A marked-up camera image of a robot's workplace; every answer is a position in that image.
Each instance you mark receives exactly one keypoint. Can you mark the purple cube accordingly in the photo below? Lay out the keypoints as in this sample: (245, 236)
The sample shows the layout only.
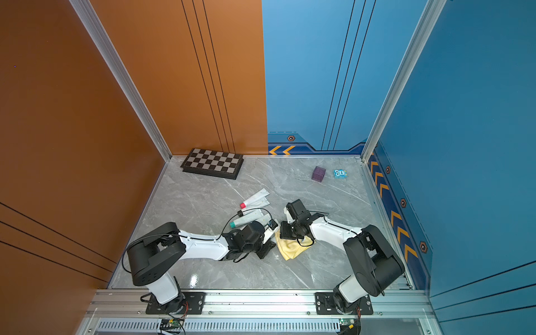
(318, 174)

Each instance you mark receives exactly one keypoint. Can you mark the green cap toothpaste tube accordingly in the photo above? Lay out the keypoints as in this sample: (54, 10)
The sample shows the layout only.
(250, 218)

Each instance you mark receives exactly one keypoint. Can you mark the yellow microfibre cloth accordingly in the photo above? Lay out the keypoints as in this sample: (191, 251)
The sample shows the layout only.
(290, 249)

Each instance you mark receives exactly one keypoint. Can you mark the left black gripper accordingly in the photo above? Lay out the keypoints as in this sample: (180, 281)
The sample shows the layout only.
(267, 248)

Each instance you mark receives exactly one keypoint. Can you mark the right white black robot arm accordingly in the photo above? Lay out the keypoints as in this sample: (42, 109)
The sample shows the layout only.
(375, 264)

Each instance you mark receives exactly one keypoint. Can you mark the left green circuit board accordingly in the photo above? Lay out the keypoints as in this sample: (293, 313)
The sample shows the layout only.
(171, 325)

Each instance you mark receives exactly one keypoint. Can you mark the right green circuit board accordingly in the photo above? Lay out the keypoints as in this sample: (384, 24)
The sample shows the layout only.
(349, 326)

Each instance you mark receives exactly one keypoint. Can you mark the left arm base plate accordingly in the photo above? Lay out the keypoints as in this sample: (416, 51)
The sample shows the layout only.
(187, 303)

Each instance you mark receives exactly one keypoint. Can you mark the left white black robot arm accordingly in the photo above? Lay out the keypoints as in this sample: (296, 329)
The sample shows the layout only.
(152, 256)

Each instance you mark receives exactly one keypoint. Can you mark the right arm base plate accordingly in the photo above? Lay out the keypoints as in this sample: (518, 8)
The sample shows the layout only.
(330, 303)

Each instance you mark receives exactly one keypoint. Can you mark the aluminium front rail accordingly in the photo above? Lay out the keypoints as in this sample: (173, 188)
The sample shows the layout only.
(404, 304)

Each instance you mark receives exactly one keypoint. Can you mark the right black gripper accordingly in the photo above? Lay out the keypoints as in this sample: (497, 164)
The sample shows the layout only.
(283, 231)

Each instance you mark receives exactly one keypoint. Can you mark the black white chessboard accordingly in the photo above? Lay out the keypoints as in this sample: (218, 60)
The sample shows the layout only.
(213, 163)

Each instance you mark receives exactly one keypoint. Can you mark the black cap toothpaste tube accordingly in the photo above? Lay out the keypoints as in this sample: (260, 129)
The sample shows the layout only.
(257, 211)

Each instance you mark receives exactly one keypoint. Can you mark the pink cap toothpaste tube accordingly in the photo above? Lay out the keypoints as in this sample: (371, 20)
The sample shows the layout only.
(259, 199)

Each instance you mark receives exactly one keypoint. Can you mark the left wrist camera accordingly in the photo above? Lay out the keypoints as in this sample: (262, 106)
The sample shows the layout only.
(271, 225)

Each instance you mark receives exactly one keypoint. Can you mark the green circuit board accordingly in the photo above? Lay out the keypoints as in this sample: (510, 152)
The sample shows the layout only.
(349, 326)
(171, 325)

